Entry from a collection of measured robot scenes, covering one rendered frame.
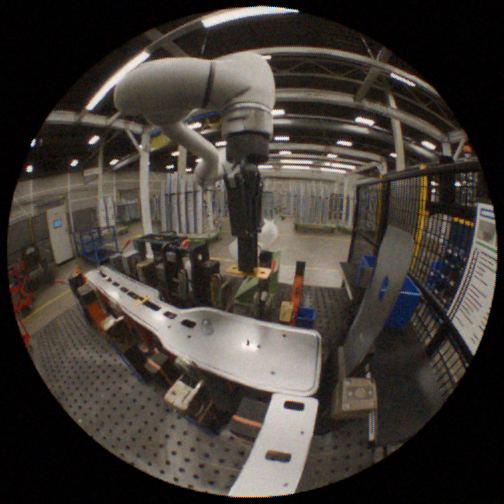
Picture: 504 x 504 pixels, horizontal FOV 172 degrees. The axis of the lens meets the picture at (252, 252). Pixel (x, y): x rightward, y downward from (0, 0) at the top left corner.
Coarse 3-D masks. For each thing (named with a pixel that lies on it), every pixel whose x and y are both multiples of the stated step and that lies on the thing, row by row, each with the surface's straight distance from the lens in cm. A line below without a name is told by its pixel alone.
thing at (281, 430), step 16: (272, 400) 39; (288, 400) 39; (304, 400) 40; (272, 416) 38; (288, 416) 38; (304, 416) 39; (272, 432) 37; (288, 432) 37; (256, 448) 37; (272, 448) 37; (288, 448) 37; (304, 448) 38; (256, 464) 37; (272, 464) 37; (288, 464) 37; (304, 464) 38; (240, 480) 37; (256, 480) 37; (272, 480) 37; (288, 480) 38; (256, 496) 38
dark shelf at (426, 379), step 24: (360, 336) 54; (384, 336) 55; (408, 336) 61; (384, 360) 49; (408, 360) 54; (384, 384) 45; (408, 384) 49; (432, 384) 55; (384, 408) 43; (408, 408) 47; (432, 408) 52; (384, 432) 41; (408, 432) 45
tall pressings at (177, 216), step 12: (180, 180) 538; (192, 180) 540; (168, 192) 551; (180, 192) 527; (168, 204) 549; (180, 204) 523; (192, 204) 500; (168, 216) 551; (180, 216) 531; (192, 216) 501; (168, 228) 556; (180, 228) 557; (192, 228) 505
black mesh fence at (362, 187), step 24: (432, 168) 67; (456, 168) 59; (480, 168) 53; (360, 192) 149; (384, 192) 104; (480, 192) 52; (360, 216) 142; (384, 216) 98; (432, 264) 64; (432, 312) 61; (456, 312) 53; (456, 336) 53; (456, 360) 55; (384, 456) 76
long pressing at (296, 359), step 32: (128, 288) 86; (160, 320) 59; (192, 320) 56; (224, 320) 54; (256, 320) 53; (192, 352) 47; (224, 352) 45; (256, 352) 45; (288, 352) 46; (320, 352) 48; (256, 384) 40; (288, 384) 41
